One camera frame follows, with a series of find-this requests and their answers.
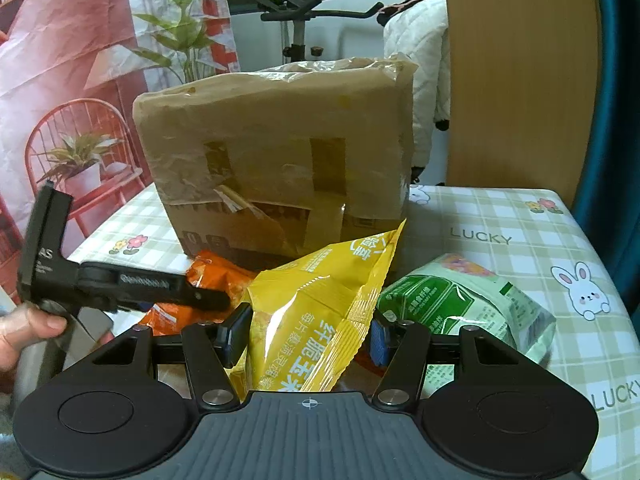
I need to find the black exercise bike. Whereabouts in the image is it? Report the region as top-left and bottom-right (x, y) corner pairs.
(252, 0), (386, 63)

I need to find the orange snack packet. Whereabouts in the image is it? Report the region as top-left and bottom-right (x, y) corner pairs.
(135, 250), (261, 338)

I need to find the white quilted blanket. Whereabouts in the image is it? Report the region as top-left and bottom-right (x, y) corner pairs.
(382, 0), (451, 171)

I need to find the teal curtain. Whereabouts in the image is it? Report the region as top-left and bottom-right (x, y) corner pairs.
(570, 0), (640, 321)

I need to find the plastic-lined cardboard box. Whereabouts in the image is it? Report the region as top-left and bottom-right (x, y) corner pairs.
(132, 55), (419, 271)

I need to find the green snack packet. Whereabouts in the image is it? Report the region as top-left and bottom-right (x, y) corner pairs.
(375, 252), (557, 366)

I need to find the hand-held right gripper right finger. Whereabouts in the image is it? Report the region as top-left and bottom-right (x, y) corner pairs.
(370, 310), (518, 411)

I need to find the wooden board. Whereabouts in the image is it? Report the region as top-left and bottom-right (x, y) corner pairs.
(441, 0), (601, 202)

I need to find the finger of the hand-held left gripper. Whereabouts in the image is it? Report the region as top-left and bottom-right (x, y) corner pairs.
(75, 260), (232, 313)

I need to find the person's left hand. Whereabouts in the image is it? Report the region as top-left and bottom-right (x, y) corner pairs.
(0, 305), (69, 376)

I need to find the yellow snack packet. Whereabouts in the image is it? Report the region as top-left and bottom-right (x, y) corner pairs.
(227, 217), (407, 393)

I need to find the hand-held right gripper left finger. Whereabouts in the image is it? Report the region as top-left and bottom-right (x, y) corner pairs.
(92, 302), (253, 413)

